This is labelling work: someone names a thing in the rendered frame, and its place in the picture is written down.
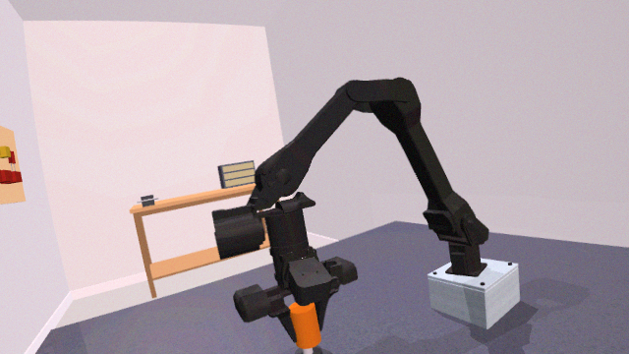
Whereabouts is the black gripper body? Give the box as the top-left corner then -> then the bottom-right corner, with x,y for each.
233,239 -> 358,323

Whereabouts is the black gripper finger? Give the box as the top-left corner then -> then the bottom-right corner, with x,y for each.
268,304 -> 297,343
314,288 -> 338,331

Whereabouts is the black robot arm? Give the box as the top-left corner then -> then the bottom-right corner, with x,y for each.
211,77 -> 489,306

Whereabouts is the orange knob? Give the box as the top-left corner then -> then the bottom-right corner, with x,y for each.
290,302 -> 321,349

